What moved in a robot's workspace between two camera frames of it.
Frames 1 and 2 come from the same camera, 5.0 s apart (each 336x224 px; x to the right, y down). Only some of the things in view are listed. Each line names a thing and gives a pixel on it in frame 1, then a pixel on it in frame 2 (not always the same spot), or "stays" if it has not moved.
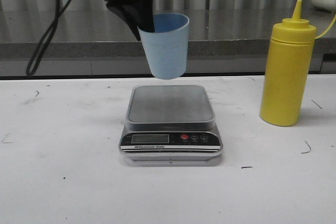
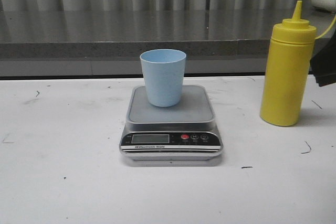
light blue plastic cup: x=167 y=47 → x=163 y=71
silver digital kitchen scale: x=170 y=123 stays
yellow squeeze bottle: x=287 y=70 stays
